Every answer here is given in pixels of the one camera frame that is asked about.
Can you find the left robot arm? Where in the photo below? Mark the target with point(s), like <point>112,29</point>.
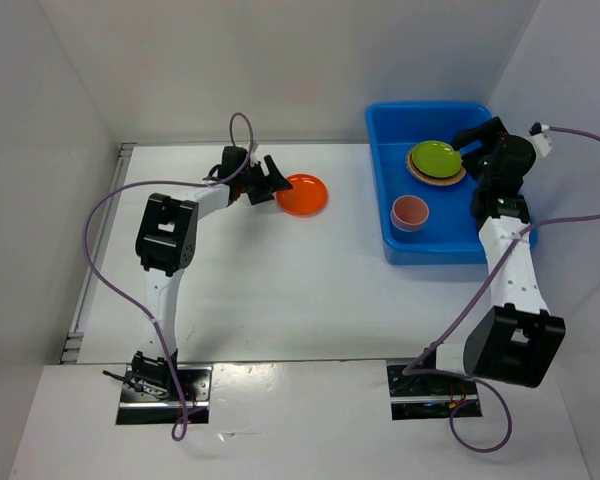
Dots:
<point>166,244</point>

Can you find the orange plastic plate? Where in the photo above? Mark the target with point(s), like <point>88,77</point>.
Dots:
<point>308,196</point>

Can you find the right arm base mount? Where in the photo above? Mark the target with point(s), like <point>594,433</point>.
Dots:
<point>425,397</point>

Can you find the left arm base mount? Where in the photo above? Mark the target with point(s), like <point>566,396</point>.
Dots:
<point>142,404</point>

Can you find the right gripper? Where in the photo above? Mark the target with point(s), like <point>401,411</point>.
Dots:
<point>490,129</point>

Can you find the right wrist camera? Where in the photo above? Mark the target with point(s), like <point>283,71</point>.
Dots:
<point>539,137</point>

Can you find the green plastic plate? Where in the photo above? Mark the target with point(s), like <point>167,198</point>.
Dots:
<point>436,159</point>

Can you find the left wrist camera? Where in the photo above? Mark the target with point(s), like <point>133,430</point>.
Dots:
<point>253,156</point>

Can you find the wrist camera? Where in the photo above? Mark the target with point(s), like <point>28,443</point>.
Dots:
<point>539,137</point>
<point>253,156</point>

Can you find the black plastic plate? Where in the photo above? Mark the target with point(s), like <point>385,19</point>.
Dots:
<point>436,180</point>

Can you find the pink plastic cup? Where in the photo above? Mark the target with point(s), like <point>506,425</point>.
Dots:
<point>409,202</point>

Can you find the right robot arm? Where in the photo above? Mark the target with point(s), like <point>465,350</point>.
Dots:
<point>518,338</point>

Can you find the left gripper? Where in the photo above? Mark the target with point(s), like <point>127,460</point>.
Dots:
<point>270,184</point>

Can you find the brown woven bamboo tray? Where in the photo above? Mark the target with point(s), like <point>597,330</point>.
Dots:
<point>411,166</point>

